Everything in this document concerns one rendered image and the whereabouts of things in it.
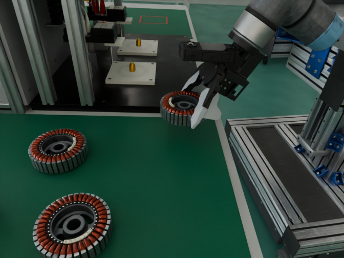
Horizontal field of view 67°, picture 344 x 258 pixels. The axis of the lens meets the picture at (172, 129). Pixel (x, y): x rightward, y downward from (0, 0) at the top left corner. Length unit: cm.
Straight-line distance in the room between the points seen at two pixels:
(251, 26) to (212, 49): 8
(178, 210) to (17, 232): 26
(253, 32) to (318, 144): 92
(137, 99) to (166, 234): 41
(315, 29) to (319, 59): 55
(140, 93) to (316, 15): 46
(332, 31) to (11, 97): 74
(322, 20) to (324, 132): 81
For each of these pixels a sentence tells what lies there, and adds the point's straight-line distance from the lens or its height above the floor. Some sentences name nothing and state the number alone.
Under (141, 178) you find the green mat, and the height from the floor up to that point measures 75.
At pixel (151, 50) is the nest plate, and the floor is 78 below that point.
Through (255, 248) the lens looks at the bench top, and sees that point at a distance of 47.
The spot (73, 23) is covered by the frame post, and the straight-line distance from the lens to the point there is 64.
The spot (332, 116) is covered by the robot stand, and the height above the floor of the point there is 55.
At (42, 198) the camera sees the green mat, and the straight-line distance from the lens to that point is 54.
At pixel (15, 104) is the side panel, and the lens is 79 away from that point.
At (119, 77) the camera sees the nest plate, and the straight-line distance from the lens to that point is 83.
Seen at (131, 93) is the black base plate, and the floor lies 77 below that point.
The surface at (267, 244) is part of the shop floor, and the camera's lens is 140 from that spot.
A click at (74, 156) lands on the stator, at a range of 55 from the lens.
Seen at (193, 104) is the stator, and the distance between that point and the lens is 63.
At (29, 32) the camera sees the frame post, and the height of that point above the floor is 96.
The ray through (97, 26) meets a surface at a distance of 83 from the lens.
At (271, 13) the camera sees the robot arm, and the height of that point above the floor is 103.
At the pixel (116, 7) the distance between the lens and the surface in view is 107.
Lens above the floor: 114
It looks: 36 degrees down
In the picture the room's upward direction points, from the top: 3 degrees clockwise
